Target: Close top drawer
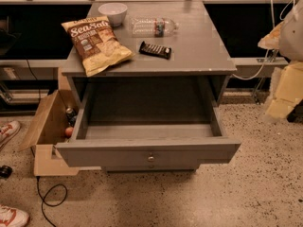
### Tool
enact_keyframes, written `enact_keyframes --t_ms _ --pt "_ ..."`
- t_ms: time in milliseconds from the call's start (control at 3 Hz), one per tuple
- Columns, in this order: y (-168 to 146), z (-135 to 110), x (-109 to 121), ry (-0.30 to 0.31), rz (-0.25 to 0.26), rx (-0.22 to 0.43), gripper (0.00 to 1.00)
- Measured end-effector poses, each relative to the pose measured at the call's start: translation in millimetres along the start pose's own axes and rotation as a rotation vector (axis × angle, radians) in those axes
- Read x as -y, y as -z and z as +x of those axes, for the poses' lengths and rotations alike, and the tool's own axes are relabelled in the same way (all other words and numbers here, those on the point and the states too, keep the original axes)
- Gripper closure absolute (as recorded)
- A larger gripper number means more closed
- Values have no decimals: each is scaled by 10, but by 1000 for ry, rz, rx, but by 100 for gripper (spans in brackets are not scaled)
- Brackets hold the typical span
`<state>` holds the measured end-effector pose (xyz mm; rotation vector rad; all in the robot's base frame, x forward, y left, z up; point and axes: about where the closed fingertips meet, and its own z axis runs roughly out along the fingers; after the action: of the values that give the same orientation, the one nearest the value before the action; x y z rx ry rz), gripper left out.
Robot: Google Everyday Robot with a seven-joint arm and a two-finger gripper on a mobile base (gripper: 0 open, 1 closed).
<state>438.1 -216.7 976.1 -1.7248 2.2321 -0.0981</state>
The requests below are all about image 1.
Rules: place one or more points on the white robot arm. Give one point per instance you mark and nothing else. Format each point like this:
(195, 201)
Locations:
(295, 16)

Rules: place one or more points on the grey bottom drawer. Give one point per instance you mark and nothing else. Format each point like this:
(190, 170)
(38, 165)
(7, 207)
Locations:
(146, 168)

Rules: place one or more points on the grey wooden nightstand cabinet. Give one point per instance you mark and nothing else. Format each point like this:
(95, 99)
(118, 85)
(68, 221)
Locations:
(197, 52)

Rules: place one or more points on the dark candy bar pack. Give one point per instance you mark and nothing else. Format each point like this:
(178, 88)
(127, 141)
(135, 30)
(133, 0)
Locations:
(155, 50)

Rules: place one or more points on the small black floor object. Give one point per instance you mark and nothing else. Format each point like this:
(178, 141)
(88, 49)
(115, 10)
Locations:
(5, 171)

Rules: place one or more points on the yellow sea salt chips bag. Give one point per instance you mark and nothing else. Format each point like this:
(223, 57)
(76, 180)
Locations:
(96, 44)

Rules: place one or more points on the white bowl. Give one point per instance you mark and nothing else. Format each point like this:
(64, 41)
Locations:
(115, 12)

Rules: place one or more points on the drink can in box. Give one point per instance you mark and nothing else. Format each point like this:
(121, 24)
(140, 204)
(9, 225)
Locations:
(71, 116)

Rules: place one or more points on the grey drawer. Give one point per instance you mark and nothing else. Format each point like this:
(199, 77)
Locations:
(164, 122)
(146, 168)

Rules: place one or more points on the white red sneaker upper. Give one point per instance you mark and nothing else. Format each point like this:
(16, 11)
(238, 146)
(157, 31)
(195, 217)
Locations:
(8, 131)

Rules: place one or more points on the white red sneaker lower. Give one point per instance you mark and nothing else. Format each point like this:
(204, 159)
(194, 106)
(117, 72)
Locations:
(13, 217)

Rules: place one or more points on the open cardboard box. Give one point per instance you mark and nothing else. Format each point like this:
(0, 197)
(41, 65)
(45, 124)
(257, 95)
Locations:
(46, 130)

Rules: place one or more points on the white red sneaker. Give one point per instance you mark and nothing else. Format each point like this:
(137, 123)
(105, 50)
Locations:
(13, 217)
(8, 131)

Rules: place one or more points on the grey top drawer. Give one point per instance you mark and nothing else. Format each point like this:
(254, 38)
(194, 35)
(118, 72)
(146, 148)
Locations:
(164, 122)

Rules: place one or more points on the clear plastic water bottle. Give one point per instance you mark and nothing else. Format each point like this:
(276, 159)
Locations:
(153, 27)

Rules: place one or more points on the orange ball in box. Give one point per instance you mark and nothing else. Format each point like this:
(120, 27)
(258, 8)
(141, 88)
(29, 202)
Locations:
(68, 132)

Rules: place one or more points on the yellow foam padded gripper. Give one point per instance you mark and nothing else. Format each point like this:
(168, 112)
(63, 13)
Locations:
(293, 37)

